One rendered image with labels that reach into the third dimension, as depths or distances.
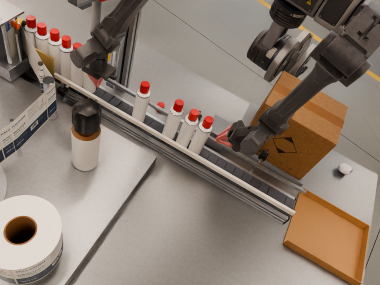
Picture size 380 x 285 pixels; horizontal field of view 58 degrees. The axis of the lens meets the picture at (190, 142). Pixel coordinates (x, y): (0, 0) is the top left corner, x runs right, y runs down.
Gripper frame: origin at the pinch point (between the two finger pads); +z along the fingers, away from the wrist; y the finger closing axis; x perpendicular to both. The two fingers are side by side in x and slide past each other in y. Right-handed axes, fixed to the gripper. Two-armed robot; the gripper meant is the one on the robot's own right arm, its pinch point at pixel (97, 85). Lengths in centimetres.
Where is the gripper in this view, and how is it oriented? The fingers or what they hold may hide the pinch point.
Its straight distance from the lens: 131.6
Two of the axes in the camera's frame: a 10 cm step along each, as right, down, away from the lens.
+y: 8.6, 5.0, -1.0
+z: -2.4, 5.7, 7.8
